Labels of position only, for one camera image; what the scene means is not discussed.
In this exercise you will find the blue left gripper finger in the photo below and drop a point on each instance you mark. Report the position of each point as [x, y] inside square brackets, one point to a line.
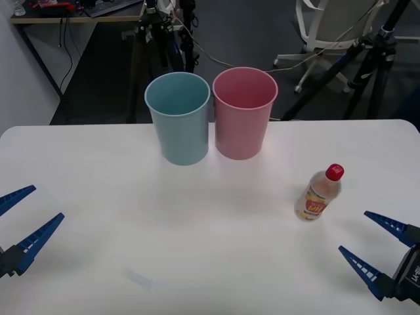
[36, 241]
[13, 199]

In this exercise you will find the black keyboard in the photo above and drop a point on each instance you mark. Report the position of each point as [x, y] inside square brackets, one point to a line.
[108, 8]

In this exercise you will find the clear bottle with red cap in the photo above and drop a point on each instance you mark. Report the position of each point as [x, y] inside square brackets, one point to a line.
[315, 203]

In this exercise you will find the black tripod with blue marks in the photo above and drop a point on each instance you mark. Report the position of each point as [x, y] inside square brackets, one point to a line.
[188, 49]

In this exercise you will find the pink plastic bin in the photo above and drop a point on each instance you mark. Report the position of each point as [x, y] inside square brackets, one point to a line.
[239, 131]

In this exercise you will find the wooden desk with black frame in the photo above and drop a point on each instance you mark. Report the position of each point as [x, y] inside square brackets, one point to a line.
[65, 18]

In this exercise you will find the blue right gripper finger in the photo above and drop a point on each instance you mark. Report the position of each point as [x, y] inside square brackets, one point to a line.
[393, 227]
[367, 272]

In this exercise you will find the small clear water bottle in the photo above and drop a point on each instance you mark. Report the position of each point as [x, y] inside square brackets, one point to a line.
[19, 10]

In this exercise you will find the pale blue plastic bin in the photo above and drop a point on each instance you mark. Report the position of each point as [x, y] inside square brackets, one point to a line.
[180, 138]

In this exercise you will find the white office chair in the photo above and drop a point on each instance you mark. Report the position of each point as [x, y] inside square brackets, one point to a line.
[341, 19]

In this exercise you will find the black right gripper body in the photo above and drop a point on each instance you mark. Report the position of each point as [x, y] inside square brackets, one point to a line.
[410, 279]

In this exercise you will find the large black tripod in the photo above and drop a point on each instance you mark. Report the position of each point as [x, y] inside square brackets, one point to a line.
[382, 36]

